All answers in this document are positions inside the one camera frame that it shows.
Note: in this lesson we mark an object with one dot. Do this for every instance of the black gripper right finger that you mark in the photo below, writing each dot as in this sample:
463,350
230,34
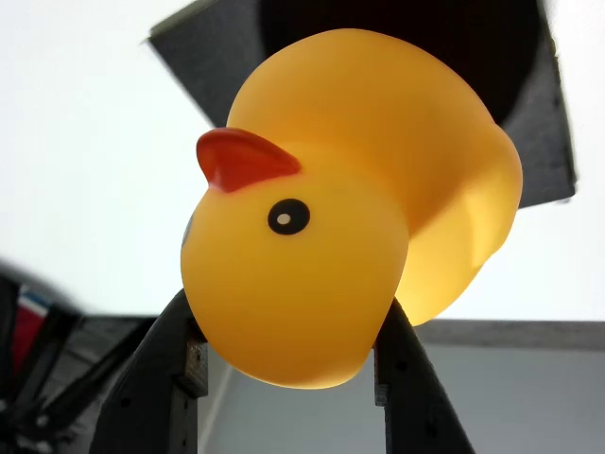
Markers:
411,392

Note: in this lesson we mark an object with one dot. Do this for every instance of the black cardboard square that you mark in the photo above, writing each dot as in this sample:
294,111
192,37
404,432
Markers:
208,57

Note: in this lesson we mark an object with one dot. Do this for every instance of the red fabric storage bin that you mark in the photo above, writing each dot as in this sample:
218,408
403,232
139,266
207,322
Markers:
26,331

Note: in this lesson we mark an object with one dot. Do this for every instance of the yellow rubber duck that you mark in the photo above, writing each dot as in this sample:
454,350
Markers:
331,236

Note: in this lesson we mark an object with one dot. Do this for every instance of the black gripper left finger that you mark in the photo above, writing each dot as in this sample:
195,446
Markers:
151,392

